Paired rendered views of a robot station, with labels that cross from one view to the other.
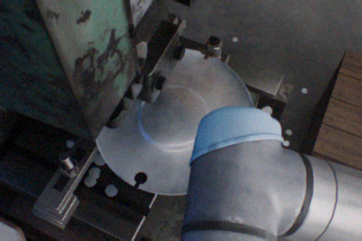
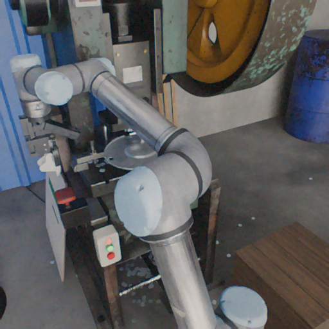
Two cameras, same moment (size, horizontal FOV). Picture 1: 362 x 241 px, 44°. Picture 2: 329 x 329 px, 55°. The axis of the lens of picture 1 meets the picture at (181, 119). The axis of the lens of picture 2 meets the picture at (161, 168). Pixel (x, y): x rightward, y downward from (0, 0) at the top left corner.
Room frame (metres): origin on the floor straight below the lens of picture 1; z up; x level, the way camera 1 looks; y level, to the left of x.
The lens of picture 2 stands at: (-0.44, -0.71, 1.38)
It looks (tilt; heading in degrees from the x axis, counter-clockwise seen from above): 32 degrees down; 37
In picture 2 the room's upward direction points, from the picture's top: 2 degrees counter-clockwise
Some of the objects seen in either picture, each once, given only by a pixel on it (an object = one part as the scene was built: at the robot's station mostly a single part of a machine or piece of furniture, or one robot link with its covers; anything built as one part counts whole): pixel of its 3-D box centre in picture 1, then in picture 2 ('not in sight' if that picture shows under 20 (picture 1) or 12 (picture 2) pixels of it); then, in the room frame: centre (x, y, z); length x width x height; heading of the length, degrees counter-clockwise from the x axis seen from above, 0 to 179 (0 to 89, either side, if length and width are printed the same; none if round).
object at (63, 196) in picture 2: not in sight; (66, 202); (0.04, 0.06, 0.72); 0.07 x 0.06 x 0.08; 64
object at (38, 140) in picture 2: not in sight; (40, 133); (0.01, 0.08, 0.99); 0.09 x 0.08 x 0.12; 154
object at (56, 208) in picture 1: (67, 172); (91, 152); (0.28, 0.20, 0.76); 0.17 x 0.06 x 0.10; 154
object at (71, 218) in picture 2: not in sight; (77, 223); (0.05, 0.05, 0.62); 0.10 x 0.06 x 0.20; 154
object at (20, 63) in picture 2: not in sight; (29, 78); (0.02, 0.07, 1.14); 0.09 x 0.08 x 0.11; 82
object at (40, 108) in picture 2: not in sight; (36, 106); (0.02, 0.07, 1.07); 0.08 x 0.08 x 0.05
